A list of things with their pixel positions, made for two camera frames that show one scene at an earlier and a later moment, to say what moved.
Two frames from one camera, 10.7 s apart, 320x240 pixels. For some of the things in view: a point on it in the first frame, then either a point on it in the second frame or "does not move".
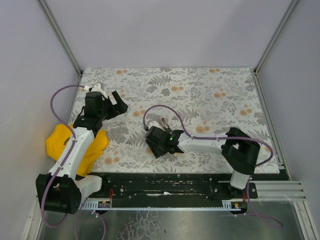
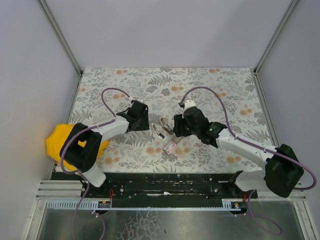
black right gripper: (155, 144) -> (180, 125)
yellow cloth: (57, 136) does not move
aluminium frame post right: (291, 8) does not move
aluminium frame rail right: (273, 138) does not move
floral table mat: (203, 99) does not move
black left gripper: (113, 105) -> (139, 120)
